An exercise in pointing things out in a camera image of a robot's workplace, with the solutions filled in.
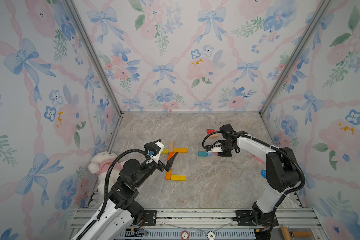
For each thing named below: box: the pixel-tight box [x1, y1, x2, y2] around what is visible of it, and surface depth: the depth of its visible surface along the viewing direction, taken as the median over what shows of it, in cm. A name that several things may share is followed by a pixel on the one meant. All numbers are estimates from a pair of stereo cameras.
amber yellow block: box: [173, 148, 188, 154], surface depth 100 cm
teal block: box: [198, 151, 208, 157], surface depth 98 cm
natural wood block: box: [169, 141, 174, 153], surface depth 102 cm
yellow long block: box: [170, 175, 187, 182], surface depth 88 cm
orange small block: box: [165, 167, 173, 180], surface depth 89 cm
